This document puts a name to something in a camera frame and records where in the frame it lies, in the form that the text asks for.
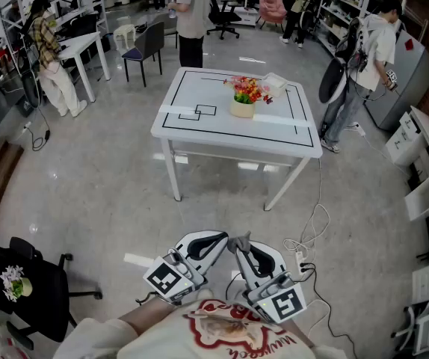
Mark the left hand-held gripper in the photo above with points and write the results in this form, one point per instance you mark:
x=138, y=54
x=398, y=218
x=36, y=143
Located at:
x=166, y=280

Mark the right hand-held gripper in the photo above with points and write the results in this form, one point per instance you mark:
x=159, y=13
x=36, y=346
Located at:
x=287, y=305

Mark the grey knitted cloth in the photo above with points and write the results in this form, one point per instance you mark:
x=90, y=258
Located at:
x=238, y=243

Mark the flower bouquet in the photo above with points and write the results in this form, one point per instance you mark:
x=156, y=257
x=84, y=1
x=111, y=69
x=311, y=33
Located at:
x=242, y=110

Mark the person's right forearm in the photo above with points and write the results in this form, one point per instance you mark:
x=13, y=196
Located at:
x=296, y=331

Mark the person's left forearm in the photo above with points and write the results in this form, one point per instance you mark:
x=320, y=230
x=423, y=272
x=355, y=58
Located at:
x=151, y=312

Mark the white power strip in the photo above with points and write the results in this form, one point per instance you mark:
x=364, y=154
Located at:
x=357, y=129
x=299, y=260

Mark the person's white printed shirt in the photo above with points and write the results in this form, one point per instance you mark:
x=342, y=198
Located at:
x=162, y=346

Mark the black swivel chair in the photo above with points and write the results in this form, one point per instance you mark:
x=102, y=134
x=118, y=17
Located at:
x=42, y=297

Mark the white rectangular box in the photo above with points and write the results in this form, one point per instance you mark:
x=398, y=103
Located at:
x=274, y=84

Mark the small pot with white flowers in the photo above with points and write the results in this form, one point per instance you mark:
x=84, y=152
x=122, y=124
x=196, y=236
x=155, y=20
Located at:
x=25, y=286

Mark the white drawer cabinet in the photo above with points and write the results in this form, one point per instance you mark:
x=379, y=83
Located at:
x=401, y=140

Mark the grey chair with blue seat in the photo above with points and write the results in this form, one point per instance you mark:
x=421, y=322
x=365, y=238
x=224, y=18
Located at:
x=151, y=39

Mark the grey armchair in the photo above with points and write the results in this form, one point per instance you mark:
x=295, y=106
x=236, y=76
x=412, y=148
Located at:
x=169, y=26

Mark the white ornate stool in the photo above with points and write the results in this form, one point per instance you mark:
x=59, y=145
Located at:
x=125, y=30

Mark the black office chair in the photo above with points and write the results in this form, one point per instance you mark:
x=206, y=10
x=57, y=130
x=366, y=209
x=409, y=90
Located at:
x=222, y=13

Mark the grey refrigerator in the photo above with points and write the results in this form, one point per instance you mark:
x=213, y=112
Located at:
x=412, y=77

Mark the pink armchair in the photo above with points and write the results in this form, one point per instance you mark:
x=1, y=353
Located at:
x=272, y=8

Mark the white shelving unit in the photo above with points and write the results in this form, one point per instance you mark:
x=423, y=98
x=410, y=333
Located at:
x=339, y=15
x=70, y=13

